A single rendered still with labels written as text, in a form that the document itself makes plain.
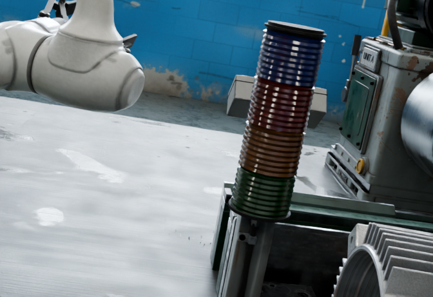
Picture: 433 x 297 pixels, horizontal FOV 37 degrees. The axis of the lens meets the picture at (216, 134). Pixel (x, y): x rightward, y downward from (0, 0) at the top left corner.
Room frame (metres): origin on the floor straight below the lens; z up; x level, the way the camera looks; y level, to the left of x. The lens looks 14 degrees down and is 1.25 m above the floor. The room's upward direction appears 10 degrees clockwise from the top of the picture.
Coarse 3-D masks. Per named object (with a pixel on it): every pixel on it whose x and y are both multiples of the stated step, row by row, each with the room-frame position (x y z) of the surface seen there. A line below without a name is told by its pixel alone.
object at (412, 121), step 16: (432, 80) 1.33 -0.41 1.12; (416, 96) 1.33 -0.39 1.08; (432, 96) 1.27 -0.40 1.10; (416, 112) 1.29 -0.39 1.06; (432, 112) 1.23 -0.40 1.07; (416, 128) 1.28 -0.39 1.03; (432, 128) 1.21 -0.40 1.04; (416, 144) 1.27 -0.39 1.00; (432, 144) 1.20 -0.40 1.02; (416, 160) 1.31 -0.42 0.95; (432, 160) 1.20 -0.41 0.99; (432, 176) 1.26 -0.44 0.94
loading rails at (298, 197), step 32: (224, 192) 0.98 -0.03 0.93; (224, 224) 0.96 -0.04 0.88; (288, 224) 0.86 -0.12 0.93; (320, 224) 0.98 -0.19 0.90; (352, 224) 0.99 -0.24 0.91; (384, 224) 0.99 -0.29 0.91; (416, 224) 1.01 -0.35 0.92; (224, 256) 0.87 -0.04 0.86; (288, 256) 0.86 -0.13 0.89; (320, 256) 0.87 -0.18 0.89; (320, 288) 0.87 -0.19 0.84
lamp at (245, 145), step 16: (256, 128) 0.61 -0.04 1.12; (256, 144) 0.60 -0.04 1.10; (272, 144) 0.60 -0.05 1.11; (288, 144) 0.60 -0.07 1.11; (240, 160) 0.62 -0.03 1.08; (256, 160) 0.60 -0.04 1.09; (272, 160) 0.60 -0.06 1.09; (288, 160) 0.60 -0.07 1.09; (272, 176) 0.60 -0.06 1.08; (288, 176) 0.61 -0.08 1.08
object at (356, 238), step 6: (354, 228) 0.46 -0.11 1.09; (360, 228) 0.46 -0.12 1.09; (366, 228) 0.46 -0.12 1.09; (354, 234) 0.46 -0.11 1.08; (360, 234) 0.46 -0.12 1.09; (348, 240) 0.47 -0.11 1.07; (354, 240) 0.46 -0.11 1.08; (360, 240) 0.45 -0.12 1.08; (348, 246) 0.47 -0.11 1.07; (354, 246) 0.45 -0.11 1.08; (348, 252) 0.47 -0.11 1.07
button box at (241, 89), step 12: (240, 84) 1.15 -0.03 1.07; (252, 84) 1.15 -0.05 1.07; (228, 96) 1.19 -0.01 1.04; (240, 96) 1.13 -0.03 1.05; (324, 96) 1.17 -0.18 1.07; (228, 108) 1.17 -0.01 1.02; (240, 108) 1.15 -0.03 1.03; (312, 108) 1.15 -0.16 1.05; (324, 108) 1.15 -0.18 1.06; (312, 120) 1.17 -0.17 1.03
